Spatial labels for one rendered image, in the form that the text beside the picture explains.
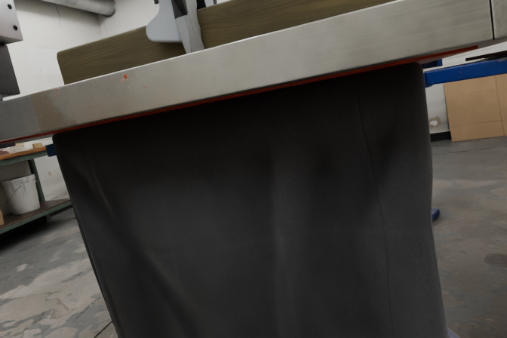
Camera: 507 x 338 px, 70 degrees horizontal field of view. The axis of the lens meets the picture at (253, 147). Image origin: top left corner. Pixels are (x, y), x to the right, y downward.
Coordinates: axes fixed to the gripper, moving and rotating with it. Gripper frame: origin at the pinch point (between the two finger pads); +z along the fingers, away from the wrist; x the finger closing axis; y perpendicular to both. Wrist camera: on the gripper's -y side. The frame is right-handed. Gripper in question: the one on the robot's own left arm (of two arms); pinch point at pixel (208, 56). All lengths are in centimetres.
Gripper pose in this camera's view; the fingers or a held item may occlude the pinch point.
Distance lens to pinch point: 42.8
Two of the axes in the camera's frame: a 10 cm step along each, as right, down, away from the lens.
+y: -9.3, 1.6, 3.4
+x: -3.1, 1.7, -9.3
